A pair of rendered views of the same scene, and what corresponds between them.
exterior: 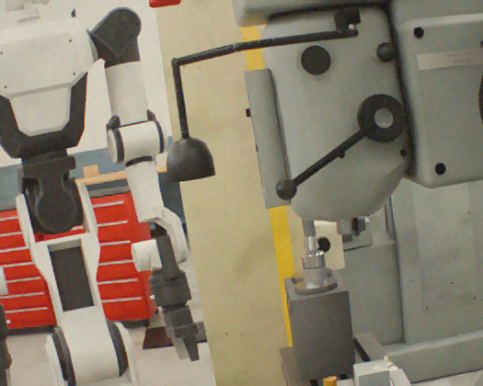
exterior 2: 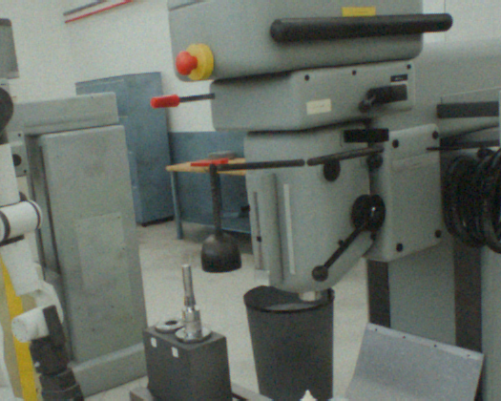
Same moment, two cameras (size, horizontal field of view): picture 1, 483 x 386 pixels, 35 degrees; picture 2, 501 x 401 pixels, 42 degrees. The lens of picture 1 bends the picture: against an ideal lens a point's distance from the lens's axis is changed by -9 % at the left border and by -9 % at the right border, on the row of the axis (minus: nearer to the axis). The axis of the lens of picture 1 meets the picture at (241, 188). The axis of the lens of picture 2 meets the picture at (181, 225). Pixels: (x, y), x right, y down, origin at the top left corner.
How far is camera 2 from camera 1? 0.85 m
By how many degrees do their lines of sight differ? 34
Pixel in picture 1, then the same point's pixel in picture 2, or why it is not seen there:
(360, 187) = (344, 264)
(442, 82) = (404, 181)
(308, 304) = (200, 351)
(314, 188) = not seen: hidden behind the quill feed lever
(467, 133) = (414, 220)
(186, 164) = (231, 257)
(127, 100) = (5, 181)
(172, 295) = (59, 359)
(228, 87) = not seen: outside the picture
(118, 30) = not seen: outside the picture
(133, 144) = (18, 224)
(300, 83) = (318, 188)
